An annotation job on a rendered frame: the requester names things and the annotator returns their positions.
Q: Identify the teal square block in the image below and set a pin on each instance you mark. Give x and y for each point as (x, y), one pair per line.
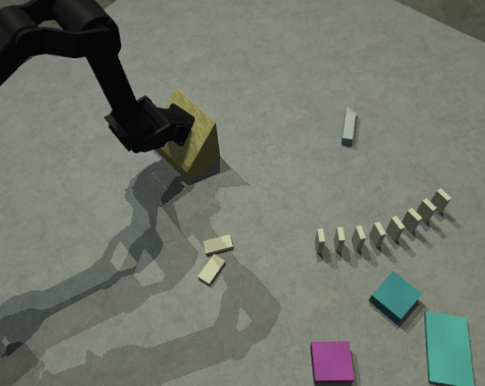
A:
(395, 296)

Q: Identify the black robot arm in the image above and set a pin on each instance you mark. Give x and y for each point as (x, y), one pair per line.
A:
(87, 30)

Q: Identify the teal flat rectangular slab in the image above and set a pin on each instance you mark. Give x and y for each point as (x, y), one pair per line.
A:
(447, 350)

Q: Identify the purple block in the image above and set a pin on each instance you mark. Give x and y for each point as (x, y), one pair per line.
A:
(331, 362)

